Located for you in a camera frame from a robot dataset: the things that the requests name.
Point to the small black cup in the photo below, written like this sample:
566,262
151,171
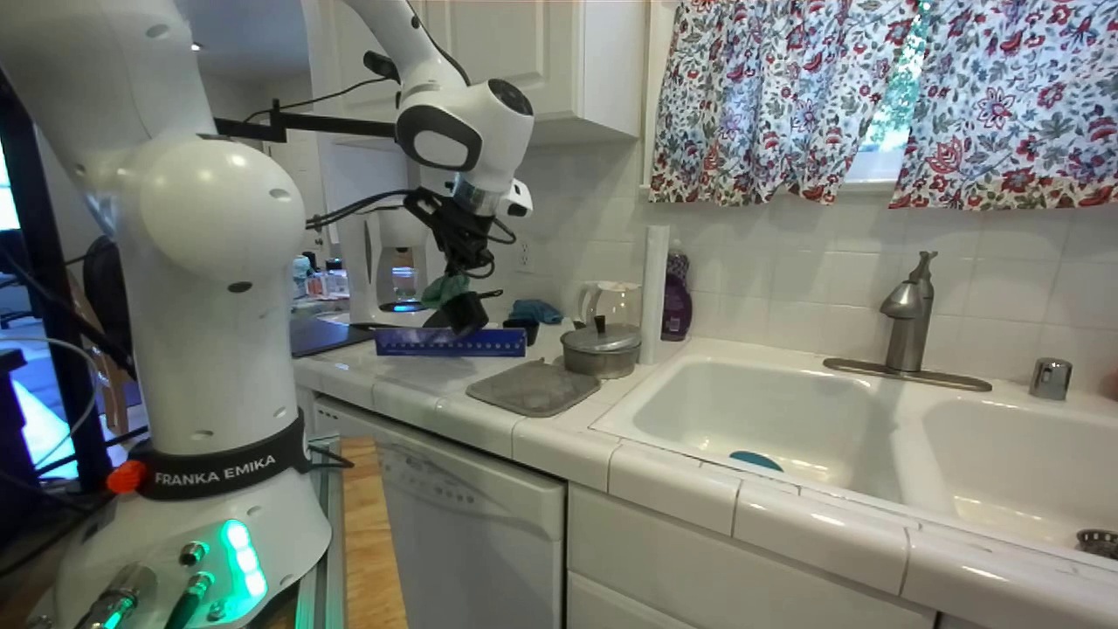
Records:
524,330

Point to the silver counter cap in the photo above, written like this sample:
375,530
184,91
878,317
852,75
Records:
1050,379

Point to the blue cloth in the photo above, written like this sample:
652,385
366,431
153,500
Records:
534,310

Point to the black stove top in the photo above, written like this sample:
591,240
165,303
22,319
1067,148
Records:
327,334

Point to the window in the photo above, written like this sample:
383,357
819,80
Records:
886,131

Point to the silver tap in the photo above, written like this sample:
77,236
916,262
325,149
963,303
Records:
907,332

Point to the white coffee maker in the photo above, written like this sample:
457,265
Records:
367,262

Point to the white wall cabinet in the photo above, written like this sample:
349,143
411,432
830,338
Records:
559,61

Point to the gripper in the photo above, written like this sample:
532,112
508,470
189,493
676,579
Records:
461,229

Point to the group of small bottles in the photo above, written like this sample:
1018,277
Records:
319,278

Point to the metal sink strainer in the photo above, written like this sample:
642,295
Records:
1099,542

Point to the blue sponge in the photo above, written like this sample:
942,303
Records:
755,460

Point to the glass carafe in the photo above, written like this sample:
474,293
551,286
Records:
616,302

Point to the white drawer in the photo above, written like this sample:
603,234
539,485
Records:
725,568

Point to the white dishwasher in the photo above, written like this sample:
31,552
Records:
463,524

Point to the floral curtain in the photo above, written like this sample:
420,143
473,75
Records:
751,96
1013,105

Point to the white double sink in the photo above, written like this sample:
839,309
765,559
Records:
786,419

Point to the white paper roll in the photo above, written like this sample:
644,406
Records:
654,293

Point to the grey drying mat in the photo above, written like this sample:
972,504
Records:
533,388

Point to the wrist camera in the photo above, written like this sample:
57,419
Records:
424,208

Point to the blue perforated rack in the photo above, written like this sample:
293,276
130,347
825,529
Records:
450,342

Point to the wall socket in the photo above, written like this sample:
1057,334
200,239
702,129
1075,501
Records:
525,255

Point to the silver pot with lid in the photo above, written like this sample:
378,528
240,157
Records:
601,351

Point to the purple bottle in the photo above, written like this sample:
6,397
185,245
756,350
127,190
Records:
676,306

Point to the green towel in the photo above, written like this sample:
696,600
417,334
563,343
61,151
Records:
444,290

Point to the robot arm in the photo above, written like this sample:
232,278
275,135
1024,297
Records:
210,288

